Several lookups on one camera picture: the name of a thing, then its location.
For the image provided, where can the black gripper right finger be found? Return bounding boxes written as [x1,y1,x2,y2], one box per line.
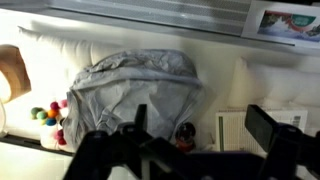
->
[244,104,320,180]

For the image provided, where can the colourful felt ball garland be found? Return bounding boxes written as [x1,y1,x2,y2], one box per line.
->
[29,98,69,147]

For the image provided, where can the grey metal vent grille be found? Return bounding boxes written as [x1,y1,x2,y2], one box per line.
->
[46,0,253,37]

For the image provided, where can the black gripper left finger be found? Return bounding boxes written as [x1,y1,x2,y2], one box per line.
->
[63,103,158,180]

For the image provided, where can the picture postcard white border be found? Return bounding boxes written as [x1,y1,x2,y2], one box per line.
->
[241,0,320,50]

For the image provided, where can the white tufted mattress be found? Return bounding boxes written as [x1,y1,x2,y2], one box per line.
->
[18,25,134,84]

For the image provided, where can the light wooden object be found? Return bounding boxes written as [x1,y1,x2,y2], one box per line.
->
[0,44,32,104]

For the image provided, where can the grey mesh bag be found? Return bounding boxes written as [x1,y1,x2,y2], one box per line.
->
[62,48,206,152]

